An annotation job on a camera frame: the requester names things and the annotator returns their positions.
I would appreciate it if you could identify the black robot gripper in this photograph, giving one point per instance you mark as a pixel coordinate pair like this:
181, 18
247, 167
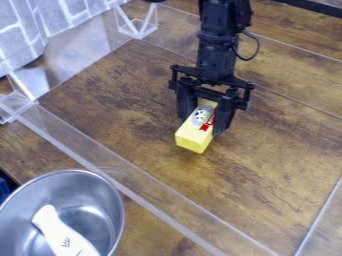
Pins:
211, 80

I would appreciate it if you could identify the yellow butter block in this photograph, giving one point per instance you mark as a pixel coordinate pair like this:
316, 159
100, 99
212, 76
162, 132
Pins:
194, 134

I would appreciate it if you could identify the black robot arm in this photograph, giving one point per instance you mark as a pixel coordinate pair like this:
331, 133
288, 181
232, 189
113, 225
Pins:
227, 17

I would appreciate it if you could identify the clear acrylic barrier panel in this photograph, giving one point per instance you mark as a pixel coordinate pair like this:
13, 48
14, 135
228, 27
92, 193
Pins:
263, 194

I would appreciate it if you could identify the silver metal bowl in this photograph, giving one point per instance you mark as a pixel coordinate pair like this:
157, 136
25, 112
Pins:
88, 204

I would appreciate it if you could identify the grey brick pattern curtain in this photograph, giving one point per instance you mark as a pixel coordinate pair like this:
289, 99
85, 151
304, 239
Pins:
32, 21

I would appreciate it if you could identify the blue object at edge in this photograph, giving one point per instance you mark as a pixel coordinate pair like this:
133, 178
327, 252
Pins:
5, 190

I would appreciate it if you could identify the white plastic spatula handle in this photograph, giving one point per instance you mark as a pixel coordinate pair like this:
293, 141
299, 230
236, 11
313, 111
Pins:
64, 239

